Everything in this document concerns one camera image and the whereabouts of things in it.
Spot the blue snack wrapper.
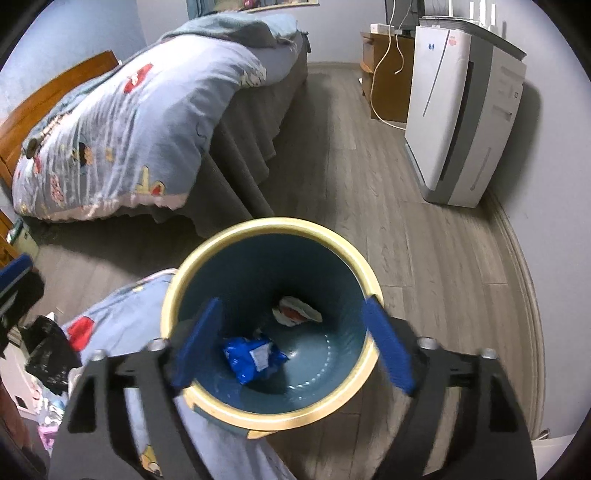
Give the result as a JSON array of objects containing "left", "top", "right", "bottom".
[{"left": 222, "top": 336, "right": 288, "bottom": 385}]

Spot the white red wrapper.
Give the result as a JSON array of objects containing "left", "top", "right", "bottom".
[{"left": 271, "top": 296, "right": 322, "bottom": 327}]

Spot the black plastic bag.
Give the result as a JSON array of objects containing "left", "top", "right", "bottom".
[{"left": 20, "top": 316, "right": 81, "bottom": 395}]

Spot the blue yellow-rimmed trash bin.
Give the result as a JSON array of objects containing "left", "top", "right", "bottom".
[{"left": 160, "top": 217, "right": 382, "bottom": 439}]

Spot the blue cartoon table cloth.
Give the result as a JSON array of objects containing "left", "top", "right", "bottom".
[{"left": 62, "top": 268, "right": 297, "bottom": 480}]

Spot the wooden bed headboard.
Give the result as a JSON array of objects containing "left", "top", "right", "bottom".
[{"left": 0, "top": 51, "right": 118, "bottom": 188}]

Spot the blue cartoon duvet on bed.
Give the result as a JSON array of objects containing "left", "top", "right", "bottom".
[{"left": 12, "top": 35, "right": 267, "bottom": 222}]

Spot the grey bed skirt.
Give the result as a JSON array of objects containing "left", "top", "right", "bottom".
[{"left": 129, "top": 34, "right": 310, "bottom": 238}]

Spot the teal blanket on bed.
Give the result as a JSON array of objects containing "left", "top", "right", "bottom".
[{"left": 160, "top": 12, "right": 298, "bottom": 48}]

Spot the white grey air purifier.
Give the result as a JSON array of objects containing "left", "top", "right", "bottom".
[{"left": 405, "top": 16, "right": 527, "bottom": 208}]

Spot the wooden cabinet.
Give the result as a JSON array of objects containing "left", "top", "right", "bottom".
[{"left": 360, "top": 32, "right": 415, "bottom": 123}]

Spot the white power strip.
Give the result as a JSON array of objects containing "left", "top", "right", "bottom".
[{"left": 370, "top": 23, "right": 404, "bottom": 36}]

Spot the white power cable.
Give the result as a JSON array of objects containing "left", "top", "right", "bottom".
[{"left": 368, "top": 0, "right": 415, "bottom": 131}]

